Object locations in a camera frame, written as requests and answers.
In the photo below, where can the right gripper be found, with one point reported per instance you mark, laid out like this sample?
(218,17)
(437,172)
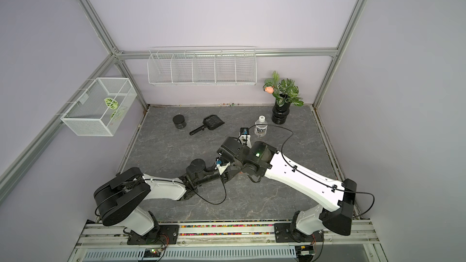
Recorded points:
(233,166)

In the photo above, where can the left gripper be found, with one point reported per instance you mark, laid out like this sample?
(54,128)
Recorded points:
(230,174)

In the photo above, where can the clear bottle white label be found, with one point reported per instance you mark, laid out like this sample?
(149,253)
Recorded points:
(260,128)

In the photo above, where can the white bottle cap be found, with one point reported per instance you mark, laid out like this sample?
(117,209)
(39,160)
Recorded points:
(261,118)

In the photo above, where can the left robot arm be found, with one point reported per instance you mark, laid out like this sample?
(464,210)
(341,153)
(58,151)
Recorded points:
(118,201)

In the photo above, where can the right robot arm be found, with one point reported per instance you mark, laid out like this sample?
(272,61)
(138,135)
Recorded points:
(335,199)

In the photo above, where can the black scoop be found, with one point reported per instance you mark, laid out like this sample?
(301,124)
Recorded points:
(211,123)

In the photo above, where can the black vase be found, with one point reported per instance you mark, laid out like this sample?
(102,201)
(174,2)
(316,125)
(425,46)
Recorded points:
(281,110)

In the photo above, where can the black round jar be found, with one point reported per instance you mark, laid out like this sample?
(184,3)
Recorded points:
(179,121)

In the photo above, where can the artificial green plant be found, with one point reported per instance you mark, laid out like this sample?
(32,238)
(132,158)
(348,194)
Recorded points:
(285,91)

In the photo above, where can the green leaf in basket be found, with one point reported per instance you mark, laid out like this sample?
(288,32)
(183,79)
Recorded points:
(111,103)

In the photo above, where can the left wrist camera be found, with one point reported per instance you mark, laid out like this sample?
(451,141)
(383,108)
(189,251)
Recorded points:
(221,165)

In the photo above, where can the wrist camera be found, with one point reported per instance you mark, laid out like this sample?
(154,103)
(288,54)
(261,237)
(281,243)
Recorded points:
(221,165)
(245,137)

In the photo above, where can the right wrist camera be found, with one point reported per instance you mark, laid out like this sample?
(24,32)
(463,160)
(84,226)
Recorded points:
(245,137)

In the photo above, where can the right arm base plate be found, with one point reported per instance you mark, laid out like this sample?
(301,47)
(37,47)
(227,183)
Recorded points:
(284,234)

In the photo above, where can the aluminium front rail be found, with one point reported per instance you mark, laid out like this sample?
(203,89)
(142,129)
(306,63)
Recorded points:
(219,241)

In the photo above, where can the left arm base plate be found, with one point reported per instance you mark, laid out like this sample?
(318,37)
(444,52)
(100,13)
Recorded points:
(166,234)

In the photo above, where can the long white wire shelf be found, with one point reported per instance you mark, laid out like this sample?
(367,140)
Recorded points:
(202,66)

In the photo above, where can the white wire basket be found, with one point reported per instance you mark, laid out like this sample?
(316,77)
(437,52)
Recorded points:
(90,117)

